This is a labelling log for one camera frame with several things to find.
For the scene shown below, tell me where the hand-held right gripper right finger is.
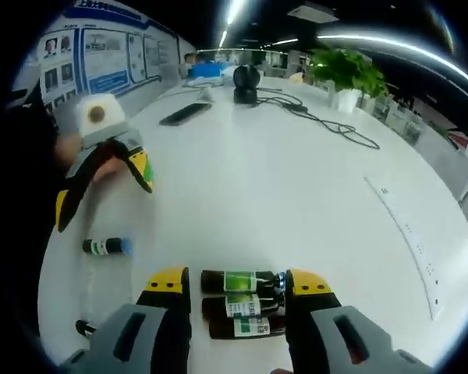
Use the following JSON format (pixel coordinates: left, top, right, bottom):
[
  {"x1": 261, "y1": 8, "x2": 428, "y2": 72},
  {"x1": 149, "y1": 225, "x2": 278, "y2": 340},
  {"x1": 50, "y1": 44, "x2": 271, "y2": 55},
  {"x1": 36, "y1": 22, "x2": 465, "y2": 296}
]
[{"x1": 284, "y1": 268, "x2": 434, "y2": 374}]

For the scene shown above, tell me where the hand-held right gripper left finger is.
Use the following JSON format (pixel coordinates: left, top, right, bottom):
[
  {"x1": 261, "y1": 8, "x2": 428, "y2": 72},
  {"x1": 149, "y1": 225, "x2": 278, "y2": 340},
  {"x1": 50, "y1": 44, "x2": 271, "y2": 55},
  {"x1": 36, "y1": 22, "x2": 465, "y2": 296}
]
[{"x1": 58, "y1": 266, "x2": 192, "y2": 374}]

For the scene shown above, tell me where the brown green-labelled medicine bottle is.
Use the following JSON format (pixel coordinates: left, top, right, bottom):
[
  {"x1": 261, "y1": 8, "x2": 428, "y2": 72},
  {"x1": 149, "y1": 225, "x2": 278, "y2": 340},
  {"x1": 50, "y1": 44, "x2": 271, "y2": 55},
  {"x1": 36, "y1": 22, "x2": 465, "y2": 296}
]
[
  {"x1": 201, "y1": 292, "x2": 285, "y2": 319},
  {"x1": 200, "y1": 270, "x2": 286, "y2": 293},
  {"x1": 208, "y1": 316, "x2": 288, "y2": 340},
  {"x1": 81, "y1": 237, "x2": 133, "y2": 256},
  {"x1": 75, "y1": 319, "x2": 98, "y2": 339}
]

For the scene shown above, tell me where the blue storage box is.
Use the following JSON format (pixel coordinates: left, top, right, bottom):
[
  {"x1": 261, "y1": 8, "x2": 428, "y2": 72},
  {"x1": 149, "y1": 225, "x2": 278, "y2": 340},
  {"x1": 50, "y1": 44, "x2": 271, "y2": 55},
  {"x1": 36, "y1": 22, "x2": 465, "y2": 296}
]
[{"x1": 190, "y1": 63, "x2": 224, "y2": 79}]

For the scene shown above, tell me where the person's left hand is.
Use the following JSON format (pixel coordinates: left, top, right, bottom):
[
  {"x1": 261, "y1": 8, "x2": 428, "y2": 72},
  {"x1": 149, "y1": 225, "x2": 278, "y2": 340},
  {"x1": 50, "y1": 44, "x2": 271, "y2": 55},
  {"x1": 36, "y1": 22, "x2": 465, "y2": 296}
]
[{"x1": 55, "y1": 133, "x2": 122, "y2": 185}]

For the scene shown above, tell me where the person's dark shirt torso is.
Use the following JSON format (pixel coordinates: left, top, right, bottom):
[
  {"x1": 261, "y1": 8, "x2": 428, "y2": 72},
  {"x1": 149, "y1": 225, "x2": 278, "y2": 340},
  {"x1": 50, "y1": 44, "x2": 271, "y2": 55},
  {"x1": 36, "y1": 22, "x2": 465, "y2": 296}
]
[{"x1": 0, "y1": 87, "x2": 66, "y2": 351}]

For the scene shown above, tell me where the black smartphone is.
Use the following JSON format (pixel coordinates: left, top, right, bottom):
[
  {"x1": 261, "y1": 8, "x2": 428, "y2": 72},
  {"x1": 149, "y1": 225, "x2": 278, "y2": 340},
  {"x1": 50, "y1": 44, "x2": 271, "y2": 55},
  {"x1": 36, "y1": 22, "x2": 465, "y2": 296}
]
[{"x1": 158, "y1": 103, "x2": 212, "y2": 126}]

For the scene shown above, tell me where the black round desk device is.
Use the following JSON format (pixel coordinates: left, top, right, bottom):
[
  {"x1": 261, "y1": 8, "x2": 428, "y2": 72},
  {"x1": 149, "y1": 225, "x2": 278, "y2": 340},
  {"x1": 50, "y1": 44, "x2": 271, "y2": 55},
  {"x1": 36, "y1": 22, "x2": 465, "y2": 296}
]
[{"x1": 232, "y1": 65, "x2": 262, "y2": 105}]

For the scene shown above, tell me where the long ceiling strip light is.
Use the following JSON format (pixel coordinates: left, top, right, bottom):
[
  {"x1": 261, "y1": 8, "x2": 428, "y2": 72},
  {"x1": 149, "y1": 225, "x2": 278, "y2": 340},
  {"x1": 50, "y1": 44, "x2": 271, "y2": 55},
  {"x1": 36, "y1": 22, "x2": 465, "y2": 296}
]
[
  {"x1": 317, "y1": 34, "x2": 468, "y2": 94},
  {"x1": 217, "y1": 0, "x2": 247, "y2": 50}
]

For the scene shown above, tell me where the green plant in white pot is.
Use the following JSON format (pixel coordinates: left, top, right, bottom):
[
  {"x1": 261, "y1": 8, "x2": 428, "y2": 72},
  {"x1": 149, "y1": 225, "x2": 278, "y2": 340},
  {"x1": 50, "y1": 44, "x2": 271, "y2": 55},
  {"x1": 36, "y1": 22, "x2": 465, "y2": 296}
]
[{"x1": 307, "y1": 47, "x2": 390, "y2": 115}]

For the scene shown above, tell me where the ceiling air conditioner vent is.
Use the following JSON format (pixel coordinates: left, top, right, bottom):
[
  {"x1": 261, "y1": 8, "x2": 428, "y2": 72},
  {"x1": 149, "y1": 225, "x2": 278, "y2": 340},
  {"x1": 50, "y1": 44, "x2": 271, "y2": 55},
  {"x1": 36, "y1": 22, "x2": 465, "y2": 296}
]
[{"x1": 287, "y1": 2, "x2": 339, "y2": 23}]

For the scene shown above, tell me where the wall display board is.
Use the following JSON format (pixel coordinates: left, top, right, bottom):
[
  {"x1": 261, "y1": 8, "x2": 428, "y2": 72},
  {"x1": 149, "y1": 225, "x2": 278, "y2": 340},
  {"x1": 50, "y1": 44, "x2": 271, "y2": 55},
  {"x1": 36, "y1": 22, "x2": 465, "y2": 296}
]
[{"x1": 34, "y1": 0, "x2": 180, "y2": 114}]

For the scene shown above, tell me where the black cable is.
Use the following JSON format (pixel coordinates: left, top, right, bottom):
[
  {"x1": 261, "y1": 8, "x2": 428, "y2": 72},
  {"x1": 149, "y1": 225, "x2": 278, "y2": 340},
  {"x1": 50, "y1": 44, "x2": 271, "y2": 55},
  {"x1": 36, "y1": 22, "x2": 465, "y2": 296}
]
[{"x1": 257, "y1": 87, "x2": 381, "y2": 151}]

